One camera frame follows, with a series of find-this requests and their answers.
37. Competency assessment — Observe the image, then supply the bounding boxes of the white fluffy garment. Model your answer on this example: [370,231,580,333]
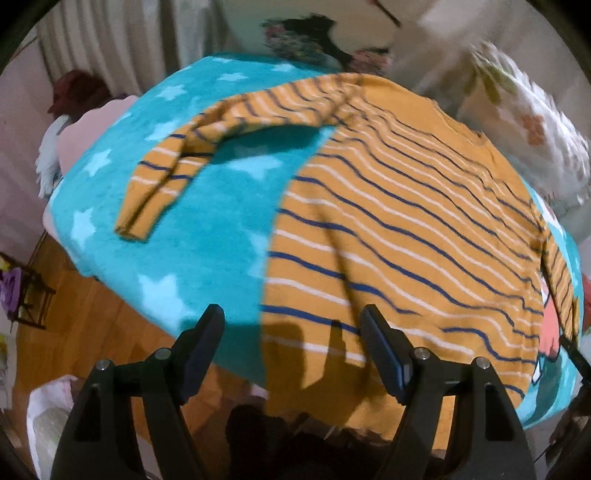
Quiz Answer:
[35,115,71,199]

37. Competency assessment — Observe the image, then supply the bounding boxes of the beige curtain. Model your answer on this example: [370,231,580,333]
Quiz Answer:
[35,0,228,94]

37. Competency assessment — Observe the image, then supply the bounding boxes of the purple bag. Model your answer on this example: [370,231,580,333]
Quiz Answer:
[1,267,22,321]

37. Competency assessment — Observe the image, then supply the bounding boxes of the turquoise star cartoon blanket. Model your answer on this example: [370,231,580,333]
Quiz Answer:
[50,55,583,426]

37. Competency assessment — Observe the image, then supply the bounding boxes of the white crane print pillow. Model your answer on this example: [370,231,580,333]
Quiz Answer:
[260,14,394,76]

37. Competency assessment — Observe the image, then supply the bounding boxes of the pink chair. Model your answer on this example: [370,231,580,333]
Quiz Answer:
[42,94,143,241]

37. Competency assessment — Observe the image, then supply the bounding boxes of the black wire rack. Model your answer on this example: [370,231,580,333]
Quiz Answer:
[1,252,56,330]

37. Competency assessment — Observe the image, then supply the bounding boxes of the white floral pillow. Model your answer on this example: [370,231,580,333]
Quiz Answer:
[458,41,590,215]

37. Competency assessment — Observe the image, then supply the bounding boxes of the dark red cap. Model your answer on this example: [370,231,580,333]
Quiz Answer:
[47,70,112,121]

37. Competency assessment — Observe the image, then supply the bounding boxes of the white plastic bag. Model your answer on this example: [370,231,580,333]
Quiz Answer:
[26,375,82,479]

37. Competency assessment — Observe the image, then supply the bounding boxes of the orange striped knit sweater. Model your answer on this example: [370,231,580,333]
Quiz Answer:
[115,73,579,438]

